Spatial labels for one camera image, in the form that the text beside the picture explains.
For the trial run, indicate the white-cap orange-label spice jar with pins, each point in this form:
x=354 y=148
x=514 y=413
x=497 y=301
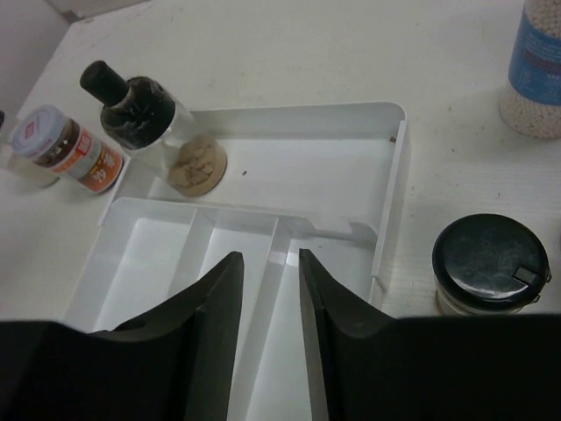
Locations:
x=57 y=143

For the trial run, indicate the black-cap brown spice bottle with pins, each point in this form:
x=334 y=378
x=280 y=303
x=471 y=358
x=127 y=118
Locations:
x=153 y=127

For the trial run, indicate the black flip-lid small jar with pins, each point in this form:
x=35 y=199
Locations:
x=488 y=264

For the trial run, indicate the black-cap white powder bottle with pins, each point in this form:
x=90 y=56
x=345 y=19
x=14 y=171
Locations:
x=18 y=165

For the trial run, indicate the white divided organizer tray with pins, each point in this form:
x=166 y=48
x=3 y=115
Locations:
x=327 y=178

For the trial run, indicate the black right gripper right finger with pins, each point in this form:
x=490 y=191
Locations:
x=365 y=365

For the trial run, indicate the silver-cap blue-label near bottle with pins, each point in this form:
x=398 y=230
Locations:
x=530 y=104

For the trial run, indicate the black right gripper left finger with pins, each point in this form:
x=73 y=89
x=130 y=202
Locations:
x=173 y=362

